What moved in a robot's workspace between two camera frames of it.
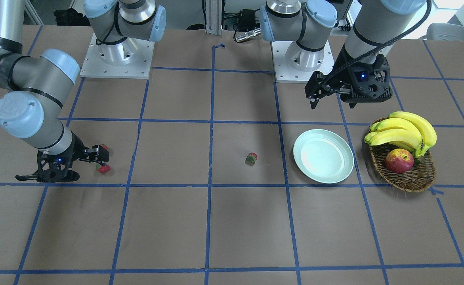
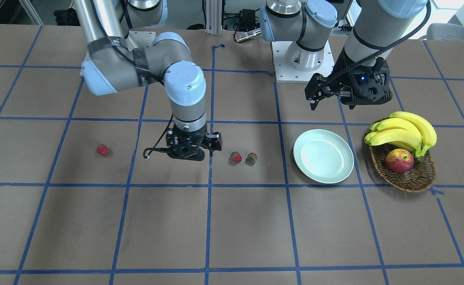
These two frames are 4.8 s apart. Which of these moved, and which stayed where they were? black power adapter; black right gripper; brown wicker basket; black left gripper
Moved: black right gripper
Stayed: brown wicker basket; black power adapter; black left gripper
